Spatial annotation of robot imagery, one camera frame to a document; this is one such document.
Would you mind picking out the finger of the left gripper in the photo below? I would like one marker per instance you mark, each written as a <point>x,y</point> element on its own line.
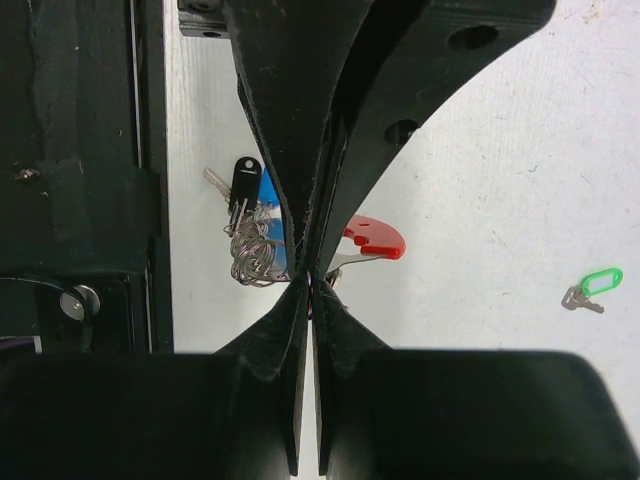
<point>289,56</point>
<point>406,62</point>

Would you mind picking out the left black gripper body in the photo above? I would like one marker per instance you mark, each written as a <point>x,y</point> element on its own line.
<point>202,18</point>

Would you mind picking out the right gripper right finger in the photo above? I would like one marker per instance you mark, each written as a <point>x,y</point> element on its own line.
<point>385,413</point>

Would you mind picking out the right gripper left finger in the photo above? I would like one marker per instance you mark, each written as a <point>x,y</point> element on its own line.
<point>232,414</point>

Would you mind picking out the dark blue tagged key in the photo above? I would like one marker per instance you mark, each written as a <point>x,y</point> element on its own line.
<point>242,195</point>

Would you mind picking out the green tagged key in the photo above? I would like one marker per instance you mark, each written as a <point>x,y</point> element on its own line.
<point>580,296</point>

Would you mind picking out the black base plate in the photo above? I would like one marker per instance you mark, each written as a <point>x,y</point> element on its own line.
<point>85,253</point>

